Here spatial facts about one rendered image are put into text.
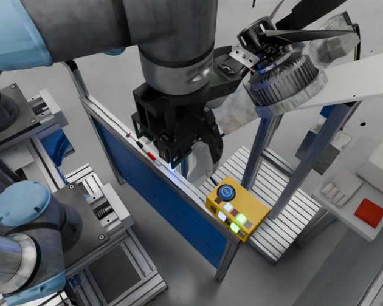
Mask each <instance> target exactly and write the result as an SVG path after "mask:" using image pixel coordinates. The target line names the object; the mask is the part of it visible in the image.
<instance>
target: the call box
mask: <svg viewBox="0 0 383 306"><path fill-rule="evenodd" d="M225 185H227V186H230V187H231V188H232V189H233V196H232V197H231V198H230V199H224V198H222V197H221V196H220V194H219V190H220V189H221V187H222V186H225ZM218 196H219V197H220V198H221V199H223V201H222V202H221V203H220V204H217V203H216V202H215V199H216V198H217V197H218ZM227 203H229V204H230V205H232V206H233V207H232V209H231V210H230V211H228V210H226V209H225V208H224V206H225V205H226V204H227ZM210 205H213V206H214V207H215V208H216V209H217V211H216V214H215V213H214V212H213V211H212V210H211V209H210ZM205 208H206V209H207V210H209V211H210V212H211V213H212V214H213V215H214V216H215V217H216V218H217V219H218V220H219V221H220V222H222V223H223V224H224V225H225V226H226V227H228V229H229V230H231V232H233V233H234V234H235V235H236V236H237V237H239V238H240V239H241V240H242V241H243V242H246V241H247V240H248V238H249V237H250V236H251V235H252V234H253V233H254V232H255V231H256V230H257V228H258V227H259V226H260V225H261V224H262V223H263V222H264V221H265V219H266V217H267V215H268V214H269V212H270V209H269V208H268V207H267V206H266V205H264V204H263V203H262V202H260V201H259V200H258V199H257V198H256V197H255V196H253V195H252V194H251V193H250V192H249V191H247V190H246V189H245V188H243V187H242V186H241V185H240V184H239V183H238V182H236V181H235V180H234V179H233V178H231V177H230V176H229V175H228V176H227V177H226V178H225V179H224V180H223V181H222V182H221V183H220V184H219V185H218V186H217V187H216V188H215V189H214V190H213V191H212V192H211V193H210V194H209V195H208V196H207V197H206V203H205ZM234 208H235V209H236V210H237V211H238V212H239V214H238V215H237V216H236V217H234V216H233V215H232V214H231V213H230V212H231V211H232V210H233V209H234ZM219 212H221V213H222V214H224V215H225V217H226V218H228V219H229V220H230V221H231V222H232V223H233V224H235V225H236V226H237V227H238V228H239V229H240V230H241V231H242V232H243V233H245V236H244V238H242V237H241V236H240V235H238V234H237V233H236V232H235V231H234V230H233V229H231V226H228V225H227V224H226V223H225V222H224V221H223V220H222V219H220V218H219V217H218V215H219ZM240 214H242V215H243V216H244V217H245V218H246V219H245V220H244V221H243V222H242V223H241V222H240V221H239V220H238V219H237V218H238V217H239V215H240ZM247 220H249V221H250V222H251V223H252V226H251V227H250V228H249V229H248V228H247V227H246V226H244V223H245V222H246V221H247ZM237 232H238V231H237Z"/></svg>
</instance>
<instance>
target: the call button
mask: <svg viewBox="0 0 383 306"><path fill-rule="evenodd" d="M219 194H220V196H221V197H222V198H224V199H230V198H231V197H232V196H233V189H232V188H231V187H230V186H227V185H225V186H222V187H221V189H220V190H219Z"/></svg>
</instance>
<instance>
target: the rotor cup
mask: <svg viewBox="0 0 383 306"><path fill-rule="evenodd" d="M261 24H262V26H263V27H264V29H265V30H275V27H274V25H273V23H272V21H271V20H270V18H269V17H268V15H265V16H263V17H261V18H260V19H258V20H256V21H255V22H253V23H251V24H250V25H248V26H247V27H246V28H244V29H243V30H242V31H240V32H239V33H238V34H237V36H236V37H237V39H238V40H239V42H240V44H241V46H242V47H243V48H244V49H246V50H247V51H249V52H250V53H252V54H254V55H255V56H257V57H259V59H260V61H259V62H258V63H256V65H254V66H253V67H252V68H251V70H258V69H260V68H262V67H264V66H267V65H268V64H270V63H271V62H273V61H275V60H276V59H278V58H279V57H281V56H282V55H283V54H284V53H286V52H287V51H288V49H289V45H286V46H279V45H275V46H273V45H271V42H268V41H265V40H262V39H260V38H257V37H258V36H261V35H260V33H264V32H263V30H262V29H261V27H260V25H261ZM251 25H253V26H252V27H250V26H251ZM241 37H243V39H244V41H245V42H246V44H247V45H245V44H244V43H243V40H242V39H241Z"/></svg>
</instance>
